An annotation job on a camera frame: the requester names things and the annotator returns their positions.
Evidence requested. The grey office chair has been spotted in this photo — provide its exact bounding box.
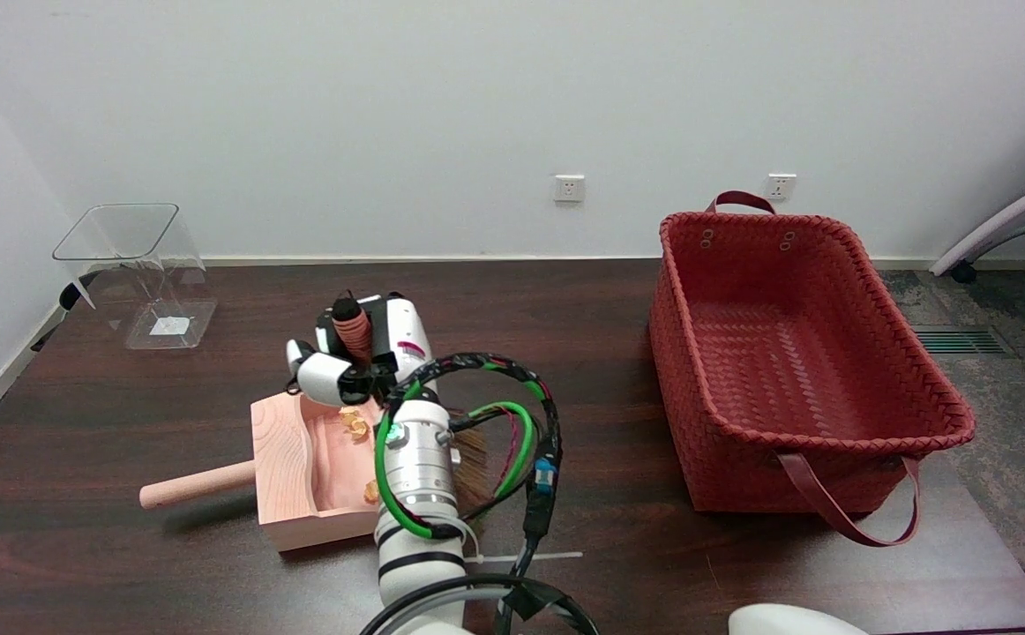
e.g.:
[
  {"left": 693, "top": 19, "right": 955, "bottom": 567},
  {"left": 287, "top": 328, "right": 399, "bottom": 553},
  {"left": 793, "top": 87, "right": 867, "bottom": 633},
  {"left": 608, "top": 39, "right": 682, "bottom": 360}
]
[{"left": 929, "top": 168, "right": 1025, "bottom": 285}]

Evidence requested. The wooden dustpan with handle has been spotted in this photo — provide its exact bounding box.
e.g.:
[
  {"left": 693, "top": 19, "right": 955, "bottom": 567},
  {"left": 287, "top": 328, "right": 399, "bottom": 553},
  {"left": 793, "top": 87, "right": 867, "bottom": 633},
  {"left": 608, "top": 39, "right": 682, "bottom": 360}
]
[{"left": 139, "top": 392, "right": 390, "bottom": 553}]

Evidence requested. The red woven basket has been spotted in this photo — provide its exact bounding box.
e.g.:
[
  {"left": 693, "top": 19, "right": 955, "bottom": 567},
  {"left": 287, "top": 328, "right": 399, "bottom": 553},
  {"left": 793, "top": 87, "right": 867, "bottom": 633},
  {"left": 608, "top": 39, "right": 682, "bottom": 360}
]
[{"left": 649, "top": 190, "right": 976, "bottom": 548}]

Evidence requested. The brown straw hand broom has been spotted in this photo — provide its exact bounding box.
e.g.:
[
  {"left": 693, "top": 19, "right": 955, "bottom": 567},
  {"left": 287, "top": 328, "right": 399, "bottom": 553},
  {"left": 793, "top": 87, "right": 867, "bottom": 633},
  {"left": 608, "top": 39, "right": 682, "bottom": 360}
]
[{"left": 332, "top": 298, "right": 492, "bottom": 514}]

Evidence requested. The white zip tie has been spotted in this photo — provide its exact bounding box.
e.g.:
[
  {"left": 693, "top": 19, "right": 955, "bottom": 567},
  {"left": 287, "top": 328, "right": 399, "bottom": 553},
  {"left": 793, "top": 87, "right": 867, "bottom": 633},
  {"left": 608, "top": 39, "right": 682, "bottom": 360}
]
[{"left": 462, "top": 527, "right": 584, "bottom": 567}]

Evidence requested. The grey floor vent grille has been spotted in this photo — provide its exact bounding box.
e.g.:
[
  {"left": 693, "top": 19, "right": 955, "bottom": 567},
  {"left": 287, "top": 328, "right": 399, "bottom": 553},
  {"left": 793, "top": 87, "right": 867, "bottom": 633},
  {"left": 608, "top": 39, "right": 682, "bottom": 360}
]
[{"left": 911, "top": 325, "right": 1018, "bottom": 358}]

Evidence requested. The black smooth cable loop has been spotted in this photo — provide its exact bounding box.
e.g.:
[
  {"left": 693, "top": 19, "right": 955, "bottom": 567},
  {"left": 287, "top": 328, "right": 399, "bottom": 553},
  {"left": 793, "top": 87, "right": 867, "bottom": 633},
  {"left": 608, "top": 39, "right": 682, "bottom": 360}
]
[{"left": 358, "top": 573, "right": 602, "bottom": 635}]

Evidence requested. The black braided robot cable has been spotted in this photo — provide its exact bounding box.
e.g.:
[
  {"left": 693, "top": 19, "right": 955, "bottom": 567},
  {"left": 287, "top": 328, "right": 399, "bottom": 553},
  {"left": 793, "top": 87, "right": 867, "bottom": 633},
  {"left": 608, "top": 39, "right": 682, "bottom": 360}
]
[{"left": 385, "top": 353, "right": 564, "bottom": 574}]

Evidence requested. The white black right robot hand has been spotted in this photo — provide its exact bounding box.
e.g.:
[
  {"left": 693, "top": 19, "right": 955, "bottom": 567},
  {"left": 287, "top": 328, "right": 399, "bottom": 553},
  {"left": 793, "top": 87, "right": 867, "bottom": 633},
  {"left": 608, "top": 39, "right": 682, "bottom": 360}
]
[{"left": 286, "top": 293, "right": 439, "bottom": 408}]

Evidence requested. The clear plastic container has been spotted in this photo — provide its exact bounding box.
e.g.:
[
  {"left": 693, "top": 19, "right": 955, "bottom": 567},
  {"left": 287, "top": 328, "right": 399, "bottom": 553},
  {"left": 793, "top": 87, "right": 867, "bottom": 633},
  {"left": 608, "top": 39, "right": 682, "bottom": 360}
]
[{"left": 52, "top": 204, "right": 219, "bottom": 352}]

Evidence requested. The green robot cable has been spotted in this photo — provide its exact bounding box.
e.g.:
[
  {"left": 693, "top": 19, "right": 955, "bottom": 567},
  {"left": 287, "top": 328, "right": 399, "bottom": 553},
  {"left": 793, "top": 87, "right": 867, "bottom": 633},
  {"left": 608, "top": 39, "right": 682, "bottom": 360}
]
[{"left": 374, "top": 379, "right": 538, "bottom": 541}]

